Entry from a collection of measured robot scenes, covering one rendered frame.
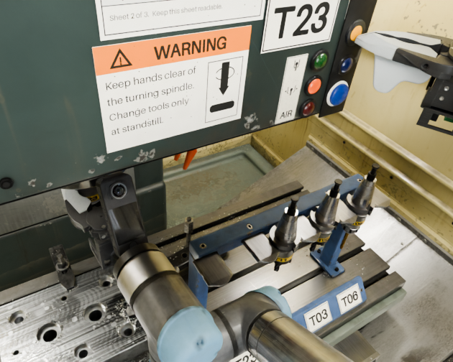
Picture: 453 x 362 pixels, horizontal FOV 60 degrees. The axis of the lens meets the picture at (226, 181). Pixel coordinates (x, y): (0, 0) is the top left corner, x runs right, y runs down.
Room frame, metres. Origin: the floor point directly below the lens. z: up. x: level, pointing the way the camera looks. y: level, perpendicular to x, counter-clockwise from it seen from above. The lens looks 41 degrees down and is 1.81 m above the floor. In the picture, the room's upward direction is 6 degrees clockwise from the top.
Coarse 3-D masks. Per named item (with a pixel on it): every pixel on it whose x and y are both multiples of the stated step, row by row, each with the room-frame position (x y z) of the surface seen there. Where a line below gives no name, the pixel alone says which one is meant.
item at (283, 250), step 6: (270, 234) 0.53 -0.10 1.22; (300, 234) 0.54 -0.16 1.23; (270, 240) 0.53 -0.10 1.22; (276, 240) 0.52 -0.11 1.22; (300, 240) 0.53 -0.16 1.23; (276, 246) 0.51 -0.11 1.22; (282, 246) 0.51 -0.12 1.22; (288, 246) 0.51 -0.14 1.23; (294, 246) 0.52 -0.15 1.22; (282, 252) 0.51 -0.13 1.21; (294, 252) 0.52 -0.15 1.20
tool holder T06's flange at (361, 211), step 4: (348, 196) 0.68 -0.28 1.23; (348, 200) 0.66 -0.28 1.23; (372, 200) 0.67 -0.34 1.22; (348, 204) 0.65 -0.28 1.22; (352, 204) 0.65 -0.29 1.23; (372, 204) 0.66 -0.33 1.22; (352, 208) 0.64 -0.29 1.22; (356, 208) 0.64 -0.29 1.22; (360, 208) 0.64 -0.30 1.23; (364, 208) 0.64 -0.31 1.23; (368, 208) 0.65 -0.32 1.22; (372, 208) 0.65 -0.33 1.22; (356, 212) 0.64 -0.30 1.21; (360, 212) 0.64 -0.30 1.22; (364, 212) 0.63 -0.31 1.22; (368, 212) 0.65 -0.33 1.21; (360, 216) 0.63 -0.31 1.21; (364, 216) 0.64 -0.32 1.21
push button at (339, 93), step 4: (340, 84) 0.47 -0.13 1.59; (344, 84) 0.48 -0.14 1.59; (336, 88) 0.47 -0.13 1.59; (340, 88) 0.47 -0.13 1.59; (344, 88) 0.47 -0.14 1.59; (348, 88) 0.48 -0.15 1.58; (332, 92) 0.47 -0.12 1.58; (336, 92) 0.46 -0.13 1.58; (340, 92) 0.47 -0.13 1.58; (344, 92) 0.47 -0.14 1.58; (348, 92) 0.48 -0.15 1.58; (332, 96) 0.46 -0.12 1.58; (336, 96) 0.46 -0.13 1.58; (340, 96) 0.47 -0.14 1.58; (344, 96) 0.47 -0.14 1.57; (332, 100) 0.46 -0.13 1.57; (336, 100) 0.47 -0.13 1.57; (340, 100) 0.47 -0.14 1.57; (332, 104) 0.47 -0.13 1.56; (336, 104) 0.47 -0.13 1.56
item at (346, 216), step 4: (340, 200) 0.67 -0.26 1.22; (340, 204) 0.66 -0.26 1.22; (344, 204) 0.66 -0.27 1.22; (340, 208) 0.64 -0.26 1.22; (344, 208) 0.64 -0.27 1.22; (348, 208) 0.65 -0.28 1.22; (340, 212) 0.63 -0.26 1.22; (344, 212) 0.63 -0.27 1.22; (348, 212) 0.63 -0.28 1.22; (352, 212) 0.64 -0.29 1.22; (340, 216) 0.62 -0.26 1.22; (344, 216) 0.62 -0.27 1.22; (348, 216) 0.62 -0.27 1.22; (352, 216) 0.62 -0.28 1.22; (356, 216) 0.62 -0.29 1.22; (340, 220) 0.61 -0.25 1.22; (344, 220) 0.61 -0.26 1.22; (348, 220) 0.61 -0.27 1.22; (352, 220) 0.61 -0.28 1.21
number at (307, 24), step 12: (300, 0) 0.42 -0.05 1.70; (312, 0) 0.43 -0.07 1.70; (324, 0) 0.44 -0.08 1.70; (300, 12) 0.42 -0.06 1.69; (312, 12) 0.43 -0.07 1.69; (324, 12) 0.44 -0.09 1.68; (300, 24) 0.42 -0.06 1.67; (312, 24) 0.43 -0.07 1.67; (324, 24) 0.45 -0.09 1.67; (300, 36) 0.43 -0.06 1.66; (312, 36) 0.44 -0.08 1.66
